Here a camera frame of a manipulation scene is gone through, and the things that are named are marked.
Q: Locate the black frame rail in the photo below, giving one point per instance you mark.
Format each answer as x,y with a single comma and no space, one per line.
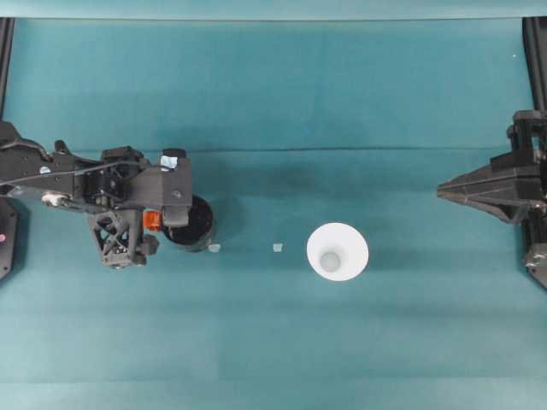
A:
536,64
6,64

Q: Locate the blue-green table cloth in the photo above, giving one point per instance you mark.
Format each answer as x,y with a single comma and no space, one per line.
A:
273,341

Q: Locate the blue-green backdrop cloth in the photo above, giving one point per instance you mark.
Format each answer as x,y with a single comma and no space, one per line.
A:
273,7

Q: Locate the white paper cup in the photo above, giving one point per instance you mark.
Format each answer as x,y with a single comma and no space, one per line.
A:
337,238

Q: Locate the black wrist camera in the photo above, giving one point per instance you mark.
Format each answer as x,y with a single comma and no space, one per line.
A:
175,188

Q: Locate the small white paper scrap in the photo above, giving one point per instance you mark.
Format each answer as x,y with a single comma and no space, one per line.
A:
278,247
214,248

